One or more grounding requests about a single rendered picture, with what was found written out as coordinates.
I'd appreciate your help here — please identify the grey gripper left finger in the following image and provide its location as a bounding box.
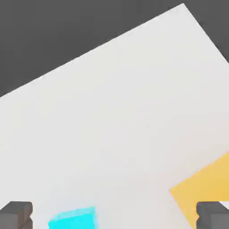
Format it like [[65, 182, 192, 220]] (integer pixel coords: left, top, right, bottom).
[[0, 201, 34, 229]]

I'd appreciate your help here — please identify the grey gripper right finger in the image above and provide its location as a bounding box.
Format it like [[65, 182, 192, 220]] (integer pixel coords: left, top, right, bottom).
[[196, 201, 229, 229]]

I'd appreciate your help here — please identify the small cyan cube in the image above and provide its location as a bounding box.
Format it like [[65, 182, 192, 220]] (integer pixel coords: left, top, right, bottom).
[[47, 206, 97, 229]]

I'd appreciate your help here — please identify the large yellow box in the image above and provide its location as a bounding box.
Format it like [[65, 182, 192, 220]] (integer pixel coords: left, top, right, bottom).
[[169, 151, 229, 229]]

